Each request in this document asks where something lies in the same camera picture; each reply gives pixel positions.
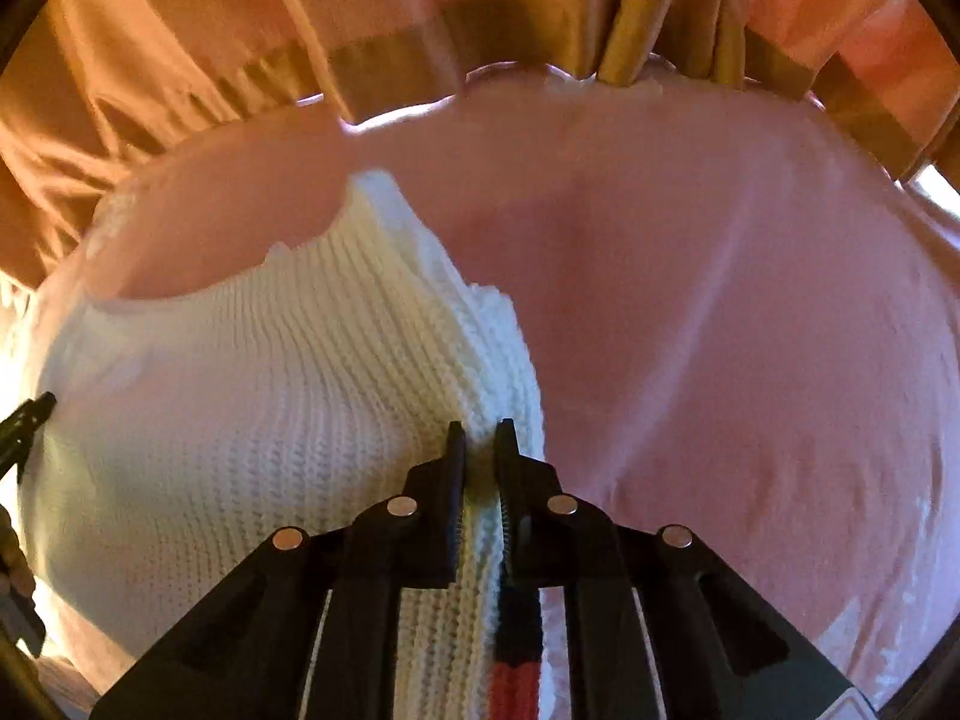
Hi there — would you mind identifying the white red black knit sweater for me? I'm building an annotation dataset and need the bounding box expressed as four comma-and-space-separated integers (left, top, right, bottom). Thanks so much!
16, 169, 550, 720

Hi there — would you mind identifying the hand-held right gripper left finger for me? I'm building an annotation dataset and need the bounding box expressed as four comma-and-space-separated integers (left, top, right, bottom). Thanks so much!
88, 420, 467, 720

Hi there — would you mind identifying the orange curtain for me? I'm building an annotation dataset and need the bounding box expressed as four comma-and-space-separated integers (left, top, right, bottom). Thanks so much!
0, 0, 960, 290

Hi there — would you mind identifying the person's left hand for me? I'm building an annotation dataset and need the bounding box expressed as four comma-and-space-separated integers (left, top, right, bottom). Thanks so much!
0, 504, 37, 605

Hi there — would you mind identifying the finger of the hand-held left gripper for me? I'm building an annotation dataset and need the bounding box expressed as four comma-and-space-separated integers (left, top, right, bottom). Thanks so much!
0, 391, 58, 482

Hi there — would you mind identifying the pink floral bed sheet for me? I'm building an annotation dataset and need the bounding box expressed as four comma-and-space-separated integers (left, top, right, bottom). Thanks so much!
0, 67, 960, 720

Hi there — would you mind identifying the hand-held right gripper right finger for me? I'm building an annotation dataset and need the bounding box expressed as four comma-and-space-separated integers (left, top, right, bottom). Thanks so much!
493, 418, 857, 720

